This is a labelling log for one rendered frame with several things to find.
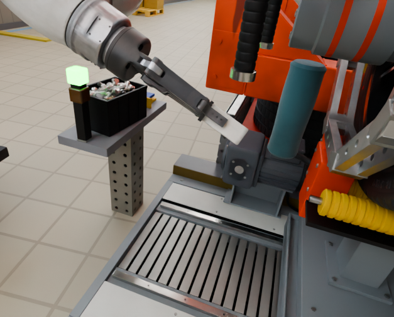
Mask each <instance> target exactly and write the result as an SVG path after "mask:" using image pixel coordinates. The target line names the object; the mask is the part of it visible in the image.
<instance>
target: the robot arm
mask: <svg viewBox="0 0 394 317"><path fill-rule="evenodd" d="M1 1H2V2H3V4H4V5H5V6H7V7H8V8H9V9H10V10H11V11H12V12H13V13H14V14H15V15H16V16H17V17H18V18H20V19H21V20H22V21H24V22H25V23H26V24H27V25H29V26H30V27H32V28H33V29H34V30H36V31H37V32H39V33H40V34H42V35H43V36H45V37H47V38H49V39H50V40H52V41H54V42H57V43H61V44H62V45H65V46H66V47H68V48H70V49H71V51H73V52H74V53H76V54H78V55H80V56H81V57H82V58H84V59H86V60H87V61H90V62H91V63H94V65H97V66H98V67H100V69H105V68H106V69H107V70H108V71H110V72H111V73H113V74H114V75H115V76H117V77H118V78H120V79H121V80H122V81H129V80H131V79H132V78H133V77H134V76H135V75H136V74H138V73H140V74H141V75H142V76H141V78H140V79H141V80H143V82H144V83H145V84H147V85H148V86H150V87H153V88H155V89H156V90H157V91H159V92H161V93H162V94H163V95H165V96H169V97H170V98H172V99H173V100H174V101H176V102H178V103H179V104H180V105H182V106H183V107H185V108H186V109H188V110H189V111H190V112H192V113H193V114H195V116H196V117H198V119H197V120H198V121H200V122H201V121H204V122H205V123H207V124H208V125H209V126H211V127H212V128H213V129H215V130H216V131H218V132H219V133H220V134H222V135H223V136H224V137H226V138H227V139H228V140H230V141H232V142H233V143H234V144H235V145H238V144H239V143H240V141H241V140H242V139H243V137H244V136H245V134H246V133H247V132H248V129H247V128H246V127H245V126H243V125H242V124H241V123H239V122H238V121H236V120H235V119H234V118H232V117H231V116H229V115H228V114H227V113H225V112H224V111H223V110H221V109H220V108H218V107H217V106H216V105H215V104H214V102H213V101H212V100H211V102H210V100H209V98H208V97H205V96H204V95H203V94H201V93H200V92H199V91H198V90H196V89H195V88H194V87H192V86H191V85H190V84H189V83H187V82H186V81H185V80H183V79H182V78H181V77H180V76H178V75H177V74H176V73H174V71H172V70H171V69H169V68H168V67H167V66H166V65H165V64H164V63H163V62H162V61H161V60H160V59H159V58H158V57H154V58H153V59H151V58H150V57H149V54H150V50H151V41H150V39H149V38H147V37H146V36H144V35H143V34H142V33H140V32H139V31H138V30H136V29H135V28H133V27H132V26H131V21H130V19H129V18H128V16H130V15H132V14H133V13H134V12H135V11H136V10H137V9H138V8H139V7H140V4H141V2H142V0H1Z"/></svg>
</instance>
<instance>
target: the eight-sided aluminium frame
mask: <svg viewBox="0 0 394 317"><path fill-rule="evenodd" d="M364 67H365V63H361V62H353V61H349V60H343V59H338V61H337V64H336V68H337V69H336V74H335V78H334V83H333V87H332V92H331V97H330V100H329V105H328V109H327V114H326V116H325V118H324V124H323V130H322V134H324V140H325V145H326V153H327V166H328V168H329V172H330V173H333V174H338V175H343V176H346V177H350V178H353V179H358V180H361V179H364V178H365V179H367V178H368V176H370V175H372V174H375V173H377V172H379V171H381V170H383V169H385V168H388V167H390V166H392V165H394V88H393V90H392V92H391V94H390V96H389V98H388V100H387V102H386V104H385V105H384V106H383V108H382V109H381V111H380V112H379V114H378V115H377V117H376V118H375V119H374V120H373V121H372V122H371V123H370V124H368V125H367V126H366V127H365V128H363V129H362V130H361V131H360V132H359V133H358V134H357V133H356V130H355V128H354V115H355V112H356V106H357V102H358V96H359V90H360V87H361V81H362V77H363V71H364ZM346 70H352V74H351V80H350V83H349V89H348V92H347V98H346V103H345V107H344V113H343V114H339V113H337V111H338V108H339V103H340V99H341V94H342V88H343V85H344V79H345V76H346ZM340 135H342V141H341V137H340Z"/></svg>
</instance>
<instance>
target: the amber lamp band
mask: <svg viewBox="0 0 394 317"><path fill-rule="evenodd" d="M68 91H69V96H70V101H71V102H74V103H79V104H84V103H86V102H87V101H90V90H89V87H88V86H87V87H85V88H83V89H75V88H72V87H69V89H68Z"/></svg>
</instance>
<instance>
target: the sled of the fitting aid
mask: <svg viewBox="0 0 394 317"><path fill-rule="evenodd" d="M299 218H300V216H299V215H297V214H293V213H289V215H288V218H287V220H286V223H285V226H284V233H283V248H282V262H281V271H280V285H279V293H278V308H277V316H276V317H297V262H298V221H299Z"/></svg>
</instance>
